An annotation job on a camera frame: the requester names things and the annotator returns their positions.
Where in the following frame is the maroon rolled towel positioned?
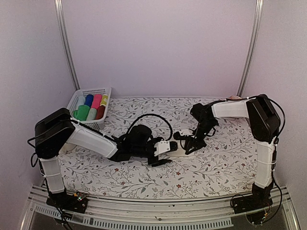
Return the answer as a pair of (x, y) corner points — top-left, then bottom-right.
(95, 105), (106, 120)

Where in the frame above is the aluminium frame post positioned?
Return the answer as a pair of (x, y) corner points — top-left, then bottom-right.
(237, 0), (264, 96)
(54, 0), (80, 90)

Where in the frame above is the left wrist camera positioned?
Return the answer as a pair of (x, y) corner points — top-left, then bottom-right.
(154, 140), (178, 156)

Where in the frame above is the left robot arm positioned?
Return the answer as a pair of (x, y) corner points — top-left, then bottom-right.
(34, 108), (178, 208)

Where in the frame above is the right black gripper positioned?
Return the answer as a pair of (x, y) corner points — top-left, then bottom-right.
(184, 120), (216, 155)

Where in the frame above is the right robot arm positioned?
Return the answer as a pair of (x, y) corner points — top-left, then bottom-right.
(184, 94), (283, 189)

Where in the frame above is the yellow-green dotted rolled towel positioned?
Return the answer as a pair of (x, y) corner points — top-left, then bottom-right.
(100, 94), (108, 106)

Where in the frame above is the floral tablecloth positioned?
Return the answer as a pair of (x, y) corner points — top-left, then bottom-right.
(59, 98), (261, 199)

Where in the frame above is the right aluminium frame post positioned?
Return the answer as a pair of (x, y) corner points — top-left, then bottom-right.
(237, 0), (264, 96)

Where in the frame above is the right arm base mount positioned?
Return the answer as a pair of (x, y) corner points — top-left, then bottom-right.
(230, 194), (273, 225)

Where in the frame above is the light blue rolled towel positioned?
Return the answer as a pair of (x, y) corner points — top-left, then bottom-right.
(76, 96), (86, 109)

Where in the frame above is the white plastic basket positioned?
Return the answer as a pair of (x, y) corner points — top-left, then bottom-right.
(67, 87), (111, 130)

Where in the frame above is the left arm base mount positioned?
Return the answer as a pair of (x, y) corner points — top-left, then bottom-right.
(46, 191), (88, 214)

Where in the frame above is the left aluminium frame post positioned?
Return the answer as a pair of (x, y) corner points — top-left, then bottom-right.
(54, 0), (80, 90)

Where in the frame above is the sage green rolled towel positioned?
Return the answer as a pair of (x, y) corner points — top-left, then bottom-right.
(86, 108), (97, 121)

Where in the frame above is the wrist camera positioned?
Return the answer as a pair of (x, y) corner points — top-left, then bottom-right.
(154, 140), (178, 156)
(173, 129), (193, 140)

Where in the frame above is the patterned small bowl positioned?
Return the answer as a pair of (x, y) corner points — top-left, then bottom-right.
(228, 95), (242, 100)

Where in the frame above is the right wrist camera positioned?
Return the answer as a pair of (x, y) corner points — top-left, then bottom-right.
(173, 129), (193, 140)

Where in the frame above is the cream white towel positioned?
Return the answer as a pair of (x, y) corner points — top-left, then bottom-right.
(166, 144), (188, 157)

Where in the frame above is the dark blue rolled towel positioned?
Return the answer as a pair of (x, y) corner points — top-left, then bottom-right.
(84, 94), (94, 107)

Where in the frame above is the pink rolled towel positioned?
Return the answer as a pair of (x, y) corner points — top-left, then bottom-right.
(91, 94), (102, 109)

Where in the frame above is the front aluminium rail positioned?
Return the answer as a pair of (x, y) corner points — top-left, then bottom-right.
(21, 186), (303, 230)

